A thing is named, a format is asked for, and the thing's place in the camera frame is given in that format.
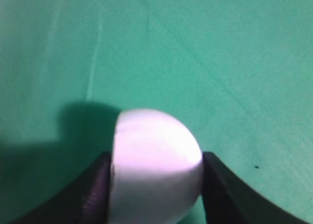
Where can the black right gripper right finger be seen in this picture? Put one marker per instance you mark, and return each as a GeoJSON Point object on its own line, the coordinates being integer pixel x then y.
{"type": "Point", "coordinates": [229, 200]}

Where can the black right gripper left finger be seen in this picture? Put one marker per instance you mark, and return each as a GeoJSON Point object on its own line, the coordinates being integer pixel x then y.
{"type": "Point", "coordinates": [83, 201]}

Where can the white earphone case body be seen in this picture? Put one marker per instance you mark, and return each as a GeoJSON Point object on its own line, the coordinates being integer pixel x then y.
{"type": "Point", "coordinates": [156, 171]}

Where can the green table cloth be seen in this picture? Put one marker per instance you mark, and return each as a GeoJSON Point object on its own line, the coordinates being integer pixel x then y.
{"type": "Point", "coordinates": [237, 73]}

